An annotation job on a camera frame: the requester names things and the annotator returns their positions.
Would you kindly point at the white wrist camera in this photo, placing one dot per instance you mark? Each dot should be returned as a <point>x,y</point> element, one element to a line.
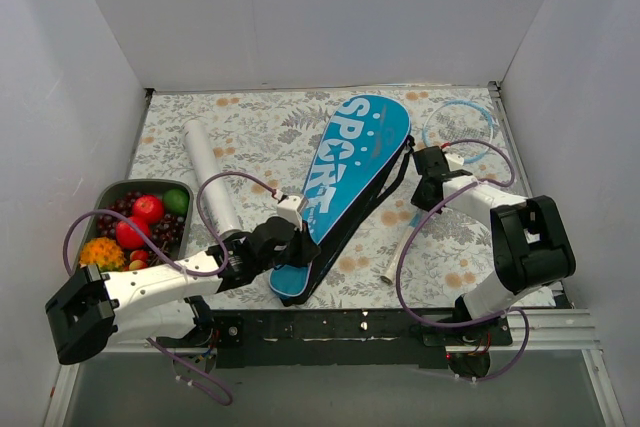
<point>454,161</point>
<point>290,206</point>

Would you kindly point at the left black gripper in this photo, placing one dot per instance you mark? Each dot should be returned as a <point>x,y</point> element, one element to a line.
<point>304,246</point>

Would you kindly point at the aluminium frame rail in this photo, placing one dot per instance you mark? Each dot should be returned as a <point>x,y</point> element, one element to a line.
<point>556,373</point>

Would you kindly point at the red apple upper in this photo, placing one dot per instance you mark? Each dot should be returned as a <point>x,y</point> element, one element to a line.
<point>149,208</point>

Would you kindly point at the blue badminton racket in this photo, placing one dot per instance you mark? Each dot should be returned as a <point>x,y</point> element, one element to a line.
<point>389,276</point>

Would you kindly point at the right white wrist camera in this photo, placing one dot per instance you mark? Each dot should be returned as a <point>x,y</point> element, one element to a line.
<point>454,161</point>

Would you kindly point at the grey fruit tray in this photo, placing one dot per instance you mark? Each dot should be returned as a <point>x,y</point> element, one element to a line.
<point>119,189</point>

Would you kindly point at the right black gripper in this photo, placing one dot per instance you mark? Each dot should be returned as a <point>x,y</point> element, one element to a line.
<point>423,161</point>

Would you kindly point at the green lime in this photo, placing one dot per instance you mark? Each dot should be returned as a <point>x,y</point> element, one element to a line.
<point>176,201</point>

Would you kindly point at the red apple lower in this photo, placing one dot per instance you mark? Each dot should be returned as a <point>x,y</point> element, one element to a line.
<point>127,237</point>

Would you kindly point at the dark grape bunch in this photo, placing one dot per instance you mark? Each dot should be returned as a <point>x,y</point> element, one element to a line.
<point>166,234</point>

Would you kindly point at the blue racket bag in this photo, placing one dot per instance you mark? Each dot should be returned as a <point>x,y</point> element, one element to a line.
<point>361,160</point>

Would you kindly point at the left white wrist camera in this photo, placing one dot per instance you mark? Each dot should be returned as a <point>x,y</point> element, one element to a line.
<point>290,206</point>

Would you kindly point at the floral tablecloth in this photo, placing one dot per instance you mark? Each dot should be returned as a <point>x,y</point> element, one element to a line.
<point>268,139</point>

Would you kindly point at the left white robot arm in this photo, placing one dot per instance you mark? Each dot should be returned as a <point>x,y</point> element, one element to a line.
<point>93,309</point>

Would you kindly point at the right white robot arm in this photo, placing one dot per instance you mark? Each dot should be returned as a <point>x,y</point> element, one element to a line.
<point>530,246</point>

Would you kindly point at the red apple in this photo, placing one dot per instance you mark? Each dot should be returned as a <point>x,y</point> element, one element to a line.
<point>149,208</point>
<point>127,237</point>

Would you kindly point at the small red-yellow fruit bunch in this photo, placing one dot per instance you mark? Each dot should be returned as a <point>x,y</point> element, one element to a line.
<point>138,260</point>

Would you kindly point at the orange flower decoration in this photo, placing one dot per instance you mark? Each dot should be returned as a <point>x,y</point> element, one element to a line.
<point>104,253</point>

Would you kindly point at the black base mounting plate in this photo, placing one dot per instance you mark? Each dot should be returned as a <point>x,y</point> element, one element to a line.
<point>345,337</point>

